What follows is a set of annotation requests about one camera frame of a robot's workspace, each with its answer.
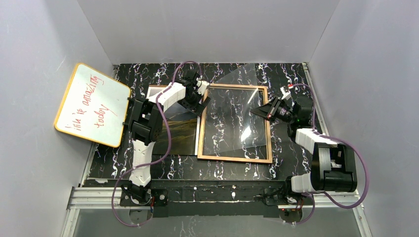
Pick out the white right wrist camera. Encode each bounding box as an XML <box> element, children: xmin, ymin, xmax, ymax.
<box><xmin>280</xmin><ymin>85</ymin><xmax>293</xmax><ymax>101</ymax></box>

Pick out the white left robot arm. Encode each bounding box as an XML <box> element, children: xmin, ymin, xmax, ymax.
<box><xmin>126</xmin><ymin>71</ymin><xmax>210</xmax><ymax>188</ymax></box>

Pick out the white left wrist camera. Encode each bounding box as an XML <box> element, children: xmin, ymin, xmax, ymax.
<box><xmin>197</xmin><ymin>80</ymin><xmax>210</xmax><ymax>96</ymax></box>

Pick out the yellow-rimmed whiteboard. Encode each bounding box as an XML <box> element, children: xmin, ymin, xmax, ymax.
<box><xmin>54</xmin><ymin>63</ymin><xmax>131</xmax><ymax>148</ymax></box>

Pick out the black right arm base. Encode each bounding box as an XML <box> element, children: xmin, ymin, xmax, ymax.
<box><xmin>262</xmin><ymin>188</ymin><xmax>304</xmax><ymax>217</ymax></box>

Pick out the aluminium front rail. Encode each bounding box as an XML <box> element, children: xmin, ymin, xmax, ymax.
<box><xmin>61</xmin><ymin>185</ymin><xmax>372</xmax><ymax>237</ymax></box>

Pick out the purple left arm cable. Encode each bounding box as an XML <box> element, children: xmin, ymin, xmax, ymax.
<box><xmin>111</xmin><ymin>61</ymin><xmax>204</xmax><ymax>228</ymax></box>

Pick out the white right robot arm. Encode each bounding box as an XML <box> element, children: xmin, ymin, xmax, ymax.
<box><xmin>251</xmin><ymin>97</ymin><xmax>357</xmax><ymax>194</ymax></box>

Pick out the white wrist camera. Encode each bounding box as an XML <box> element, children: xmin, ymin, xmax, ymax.
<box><xmin>197</xmin><ymin>80</ymin><xmax>210</xmax><ymax>96</ymax></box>
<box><xmin>280</xmin><ymin>85</ymin><xmax>293</xmax><ymax>101</ymax></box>

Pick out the mountain landscape photo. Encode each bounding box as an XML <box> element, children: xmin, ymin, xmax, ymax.
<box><xmin>147</xmin><ymin>85</ymin><xmax>198</xmax><ymax>156</ymax></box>

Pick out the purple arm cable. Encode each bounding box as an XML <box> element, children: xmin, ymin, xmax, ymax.
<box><xmin>111</xmin><ymin>61</ymin><xmax>204</xmax><ymax>228</ymax></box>
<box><xmin>285</xmin><ymin>83</ymin><xmax>371</xmax><ymax>226</ymax></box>

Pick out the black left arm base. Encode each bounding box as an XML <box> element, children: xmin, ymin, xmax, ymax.
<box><xmin>120</xmin><ymin>186</ymin><xmax>168</xmax><ymax>207</ymax></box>

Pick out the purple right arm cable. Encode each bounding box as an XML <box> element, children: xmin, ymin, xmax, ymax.
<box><xmin>285</xmin><ymin>83</ymin><xmax>371</xmax><ymax>226</ymax></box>

